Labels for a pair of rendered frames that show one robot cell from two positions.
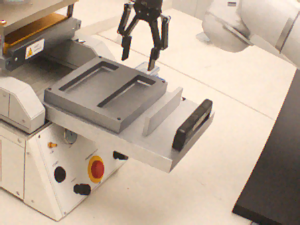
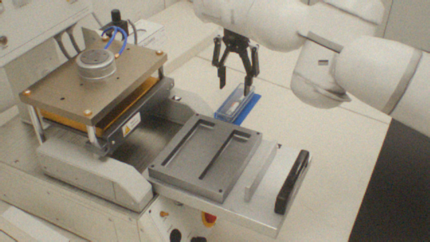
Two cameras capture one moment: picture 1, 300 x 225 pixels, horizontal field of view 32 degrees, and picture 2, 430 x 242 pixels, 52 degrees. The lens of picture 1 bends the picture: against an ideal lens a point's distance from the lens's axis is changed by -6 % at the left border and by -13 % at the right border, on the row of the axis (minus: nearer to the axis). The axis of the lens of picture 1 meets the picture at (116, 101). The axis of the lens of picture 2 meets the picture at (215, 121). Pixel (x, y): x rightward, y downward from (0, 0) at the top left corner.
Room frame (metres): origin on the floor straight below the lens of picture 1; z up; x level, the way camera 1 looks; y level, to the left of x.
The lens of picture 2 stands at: (0.29, -0.02, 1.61)
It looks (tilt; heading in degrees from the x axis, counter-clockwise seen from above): 38 degrees down; 2
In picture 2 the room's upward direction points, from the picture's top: straight up
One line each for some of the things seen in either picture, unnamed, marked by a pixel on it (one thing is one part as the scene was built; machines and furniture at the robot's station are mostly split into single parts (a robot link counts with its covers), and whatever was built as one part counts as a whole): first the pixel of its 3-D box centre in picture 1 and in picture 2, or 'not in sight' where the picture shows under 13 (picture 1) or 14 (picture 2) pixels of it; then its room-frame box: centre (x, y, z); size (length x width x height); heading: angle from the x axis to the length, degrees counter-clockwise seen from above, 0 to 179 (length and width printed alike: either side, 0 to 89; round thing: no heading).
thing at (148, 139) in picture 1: (128, 104); (228, 165); (0.95, -0.02, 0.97); 0.30 x 0.22 x 0.08; 66
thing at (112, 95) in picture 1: (107, 90); (207, 153); (0.97, 0.02, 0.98); 0.20 x 0.17 x 0.03; 156
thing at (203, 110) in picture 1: (194, 122); (293, 179); (0.90, -0.15, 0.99); 0.15 x 0.02 x 0.04; 156
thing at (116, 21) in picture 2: not in sight; (115, 40); (1.34, 0.28, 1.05); 0.15 x 0.05 x 0.15; 156
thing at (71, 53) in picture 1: (67, 47); (167, 102); (1.18, 0.13, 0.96); 0.26 x 0.05 x 0.07; 66
